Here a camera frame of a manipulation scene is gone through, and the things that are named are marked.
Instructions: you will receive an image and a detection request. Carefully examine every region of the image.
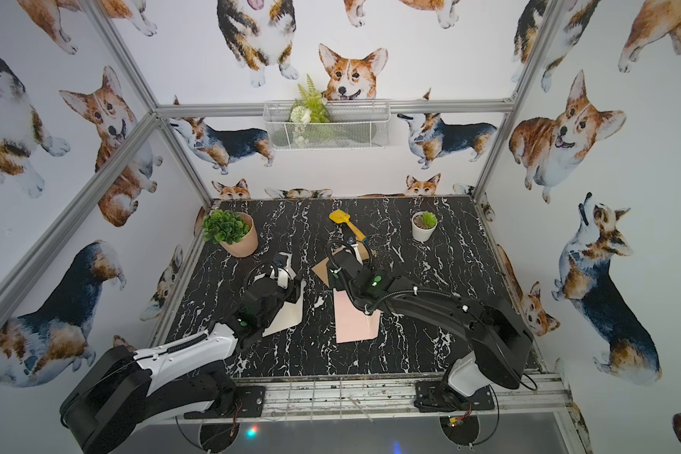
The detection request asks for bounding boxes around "brown kraft envelope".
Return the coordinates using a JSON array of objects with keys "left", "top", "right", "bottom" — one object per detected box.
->
[{"left": 312, "top": 243, "right": 370, "bottom": 289}]

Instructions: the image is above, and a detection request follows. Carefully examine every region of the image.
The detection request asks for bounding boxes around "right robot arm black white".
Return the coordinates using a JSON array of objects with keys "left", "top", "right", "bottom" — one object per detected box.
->
[{"left": 327, "top": 241, "right": 533, "bottom": 397}]

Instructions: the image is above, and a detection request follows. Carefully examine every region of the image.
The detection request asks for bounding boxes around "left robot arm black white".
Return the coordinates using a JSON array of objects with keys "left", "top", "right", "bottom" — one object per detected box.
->
[{"left": 60, "top": 277, "right": 305, "bottom": 453}]

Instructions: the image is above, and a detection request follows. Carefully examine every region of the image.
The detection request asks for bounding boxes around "white cream envelope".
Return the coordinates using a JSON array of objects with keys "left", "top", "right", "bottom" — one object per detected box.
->
[{"left": 263, "top": 280, "right": 306, "bottom": 337}]

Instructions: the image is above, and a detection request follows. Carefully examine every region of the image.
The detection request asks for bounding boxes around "pink envelope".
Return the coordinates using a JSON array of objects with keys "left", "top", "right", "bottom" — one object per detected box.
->
[{"left": 333, "top": 291, "right": 381, "bottom": 344}]

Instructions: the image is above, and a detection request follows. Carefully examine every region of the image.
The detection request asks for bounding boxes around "green plant in terracotta pot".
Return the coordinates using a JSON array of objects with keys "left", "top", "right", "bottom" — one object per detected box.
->
[{"left": 202, "top": 209, "right": 259, "bottom": 258}]

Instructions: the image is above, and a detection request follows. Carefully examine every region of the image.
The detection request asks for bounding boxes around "yellow toy shovel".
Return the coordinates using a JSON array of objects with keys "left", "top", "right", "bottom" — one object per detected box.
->
[{"left": 329, "top": 209, "right": 366, "bottom": 242}]

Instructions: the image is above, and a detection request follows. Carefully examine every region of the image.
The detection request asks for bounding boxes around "small plant in white pot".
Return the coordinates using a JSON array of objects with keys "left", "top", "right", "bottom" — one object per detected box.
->
[{"left": 412, "top": 211, "right": 438, "bottom": 242}]

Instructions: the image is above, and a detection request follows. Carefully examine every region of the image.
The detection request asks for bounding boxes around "fern and white flower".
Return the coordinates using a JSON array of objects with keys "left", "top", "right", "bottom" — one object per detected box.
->
[{"left": 289, "top": 75, "right": 330, "bottom": 148}]

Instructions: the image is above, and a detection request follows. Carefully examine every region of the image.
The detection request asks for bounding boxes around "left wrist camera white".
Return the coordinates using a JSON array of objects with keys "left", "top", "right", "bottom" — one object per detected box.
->
[{"left": 274, "top": 252, "right": 296, "bottom": 291}]

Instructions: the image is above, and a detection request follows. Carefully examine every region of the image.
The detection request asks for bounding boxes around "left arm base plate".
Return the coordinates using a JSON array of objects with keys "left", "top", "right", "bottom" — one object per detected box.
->
[{"left": 183, "top": 386, "right": 267, "bottom": 420}]

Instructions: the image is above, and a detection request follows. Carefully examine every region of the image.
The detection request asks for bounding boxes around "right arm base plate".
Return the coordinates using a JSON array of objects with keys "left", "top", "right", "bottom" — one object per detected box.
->
[{"left": 414, "top": 380, "right": 497, "bottom": 414}]

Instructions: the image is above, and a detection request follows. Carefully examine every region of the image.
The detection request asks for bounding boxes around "white wire wall basket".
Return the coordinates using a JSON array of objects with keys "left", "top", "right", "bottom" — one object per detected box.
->
[{"left": 263, "top": 100, "right": 391, "bottom": 151}]

